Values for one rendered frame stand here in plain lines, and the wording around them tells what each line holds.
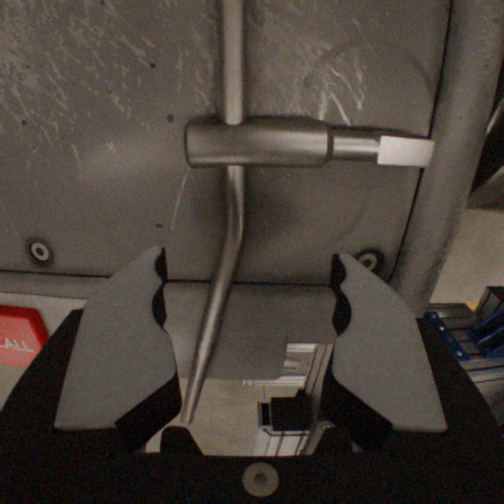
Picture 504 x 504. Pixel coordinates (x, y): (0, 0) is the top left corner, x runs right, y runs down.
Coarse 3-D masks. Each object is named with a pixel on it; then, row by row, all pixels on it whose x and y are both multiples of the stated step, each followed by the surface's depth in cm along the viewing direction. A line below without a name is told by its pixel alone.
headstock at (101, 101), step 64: (0, 0) 10; (64, 0) 10; (128, 0) 11; (192, 0) 11; (256, 0) 11; (320, 0) 11; (384, 0) 11; (448, 0) 11; (0, 64) 12; (64, 64) 12; (128, 64) 12; (192, 64) 12; (256, 64) 12; (320, 64) 12; (384, 64) 12; (448, 64) 12; (0, 128) 13; (64, 128) 14; (128, 128) 14; (384, 128) 14; (448, 128) 14; (0, 192) 15; (64, 192) 15; (128, 192) 15; (192, 192) 15; (256, 192) 16; (320, 192) 16; (384, 192) 16; (448, 192) 16; (0, 256) 17; (64, 256) 17; (128, 256) 17; (192, 256) 17; (256, 256) 17; (320, 256) 17; (384, 256) 18; (256, 320) 20; (320, 320) 20
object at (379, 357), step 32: (352, 288) 10; (384, 288) 10; (352, 320) 8; (384, 320) 8; (352, 352) 7; (384, 352) 7; (416, 352) 7; (352, 384) 6; (384, 384) 6; (416, 384) 6; (352, 416) 6; (384, 416) 6; (416, 416) 6
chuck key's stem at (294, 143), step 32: (192, 128) 12; (224, 128) 12; (256, 128) 12; (288, 128) 12; (320, 128) 12; (192, 160) 13; (224, 160) 13; (256, 160) 13; (288, 160) 13; (320, 160) 13; (352, 160) 13; (384, 160) 13; (416, 160) 13
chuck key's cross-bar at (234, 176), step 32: (224, 0) 10; (224, 32) 10; (224, 64) 11; (224, 96) 12; (224, 192) 14; (224, 224) 15; (224, 256) 16; (224, 288) 17; (192, 384) 21; (192, 416) 24
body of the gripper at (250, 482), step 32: (160, 448) 5; (192, 448) 5; (320, 448) 5; (352, 448) 5; (96, 480) 4; (128, 480) 4; (160, 480) 4; (192, 480) 4; (224, 480) 4; (256, 480) 4; (288, 480) 4; (320, 480) 4; (352, 480) 4; (384, 480) 4; (416, 480) 4
